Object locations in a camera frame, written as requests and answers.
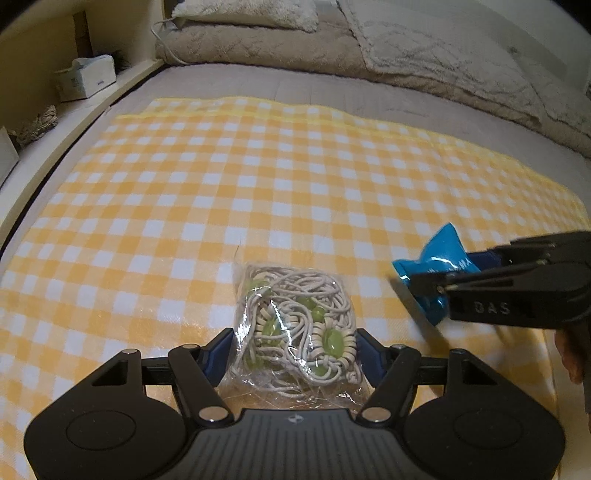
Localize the bag of beige green cord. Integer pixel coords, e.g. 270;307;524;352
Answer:
218;263;369;413

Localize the blue wet wipe packet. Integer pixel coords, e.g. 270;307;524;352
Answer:
393;223;480;326

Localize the wooden headboard shelf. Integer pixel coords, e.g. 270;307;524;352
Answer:
0;0;167;259

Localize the beige quilted blanket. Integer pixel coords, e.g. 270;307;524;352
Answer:
151;1;590;155

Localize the white tissue box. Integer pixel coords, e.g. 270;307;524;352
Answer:
53;54;116;102

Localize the person's right hand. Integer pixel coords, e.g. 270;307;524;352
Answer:
555;327;588;386

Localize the yellow white checkered cloth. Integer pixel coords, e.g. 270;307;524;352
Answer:
1;97;590;479

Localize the white charging cable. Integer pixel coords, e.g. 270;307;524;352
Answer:
150;18;191;66

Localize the grey fluffy pillow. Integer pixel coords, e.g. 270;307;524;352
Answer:
171;0;318;33

